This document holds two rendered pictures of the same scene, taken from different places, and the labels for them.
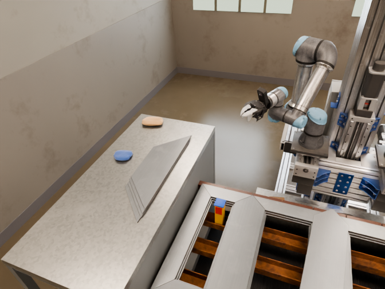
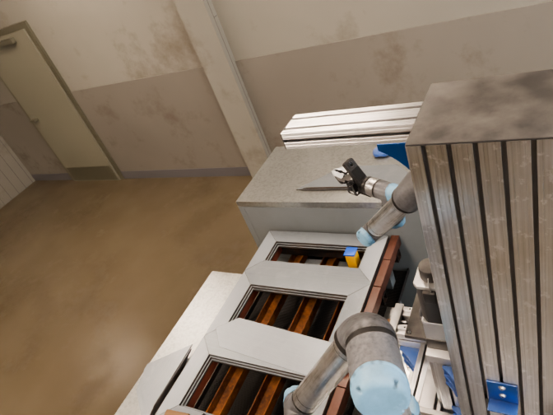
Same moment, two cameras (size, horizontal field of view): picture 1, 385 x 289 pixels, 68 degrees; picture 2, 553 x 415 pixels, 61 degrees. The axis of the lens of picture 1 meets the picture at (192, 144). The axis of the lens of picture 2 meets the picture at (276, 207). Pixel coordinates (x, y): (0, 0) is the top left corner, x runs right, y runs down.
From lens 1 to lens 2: 2.40 m
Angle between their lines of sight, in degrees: 81
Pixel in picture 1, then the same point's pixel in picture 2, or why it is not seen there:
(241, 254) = (292, 279)
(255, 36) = not seen: outside the picture
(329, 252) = (287, 352)
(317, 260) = (280, 338)
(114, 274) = (256, 194)
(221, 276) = (274, 268)
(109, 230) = (290, 179)
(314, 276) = (264, 334)
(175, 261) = (290, 238)
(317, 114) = not seen: hidden behind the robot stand
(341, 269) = (268, 358)
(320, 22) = not seen: outside the picture
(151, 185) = (334, 182)
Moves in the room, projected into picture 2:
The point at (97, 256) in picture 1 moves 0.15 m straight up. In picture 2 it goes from (270, 182) to (262, 162)
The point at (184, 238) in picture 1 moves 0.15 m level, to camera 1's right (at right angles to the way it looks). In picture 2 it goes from (313, 238) to (313, 256)
